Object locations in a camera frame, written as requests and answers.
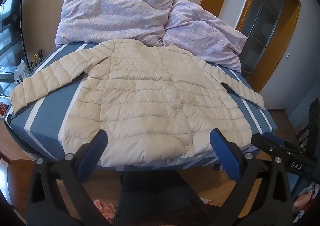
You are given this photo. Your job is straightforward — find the wooden door frame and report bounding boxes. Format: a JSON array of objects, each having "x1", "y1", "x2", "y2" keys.
[{"x1": 236, "y1": 0, "x2": 301, "y2": 93}]

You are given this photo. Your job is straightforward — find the dark glass pane door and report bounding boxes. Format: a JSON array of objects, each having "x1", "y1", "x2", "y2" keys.
[{"x1": 240, "y1": 0, "x2": 285, "y2": 74}]

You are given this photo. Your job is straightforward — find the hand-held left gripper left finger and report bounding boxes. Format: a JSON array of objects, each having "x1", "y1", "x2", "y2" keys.
[{"x1": 26, "y1": 129, "x2": 118, "y2": 226}]

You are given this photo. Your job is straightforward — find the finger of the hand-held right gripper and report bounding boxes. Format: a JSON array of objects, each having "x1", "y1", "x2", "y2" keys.
[
  {"x1": 251, "y1": 133, "x2": 305, "y2": 158},
  {"x1": 263, "y1": 131, "x2": 305, "y2": 153}
]

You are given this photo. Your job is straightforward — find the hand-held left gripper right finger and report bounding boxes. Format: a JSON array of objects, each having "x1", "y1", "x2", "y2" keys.
[{"x1": 209, "y1": 128, "x2": 293, "y2": 226}]

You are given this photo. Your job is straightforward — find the dark wooden chair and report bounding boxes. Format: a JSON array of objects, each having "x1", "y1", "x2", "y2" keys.
[{"x1": 296, "y1": 98, "x2": 320, "y2": 157}]

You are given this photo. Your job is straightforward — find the pink patterned cloth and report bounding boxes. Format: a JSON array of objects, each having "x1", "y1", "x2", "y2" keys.
[{"x1": 94, "y1": 198, "x2": 118, "y2": 222}]

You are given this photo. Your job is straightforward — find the person's dark trousers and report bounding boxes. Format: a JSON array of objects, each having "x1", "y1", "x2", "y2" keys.
[{"x1": 114, "y1": 170, "x2": 209, "y2": 226}]

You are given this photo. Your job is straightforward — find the black television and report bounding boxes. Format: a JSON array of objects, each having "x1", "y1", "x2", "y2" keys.
[{"x1": 0, "y1": 0, "x2": 29, "y2": 84}]

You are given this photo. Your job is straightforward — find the pink white bag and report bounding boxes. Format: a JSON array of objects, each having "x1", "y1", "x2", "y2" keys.
[{"x1": 294, "y1": 183, "x2": 320, "y2": 218}]

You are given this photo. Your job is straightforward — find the pink floral quilt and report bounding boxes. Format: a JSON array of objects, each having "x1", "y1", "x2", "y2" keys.
[
  {"x1": 161, "y1": 0, "x2": 248, "y2": 71},
  {"x1": 55, "y1": 0, "x2": 175, "y2": 48}
]

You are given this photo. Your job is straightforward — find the bed with blue striped sheet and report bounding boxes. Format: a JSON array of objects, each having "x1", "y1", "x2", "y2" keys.
[{"x1": 4, "y1": 41, "x2": 278, "y2": 172}]

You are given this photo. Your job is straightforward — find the clear plastic bag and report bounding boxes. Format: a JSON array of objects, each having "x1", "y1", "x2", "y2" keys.
[{"x1": 14, "y1": 59, "x2": 32, "y2": 83}]

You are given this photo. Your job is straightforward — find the cream puffer jacket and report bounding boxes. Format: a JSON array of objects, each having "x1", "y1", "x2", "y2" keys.
[{"x1": 9, "y1": 38, "x2": 265, "y2": 168}]

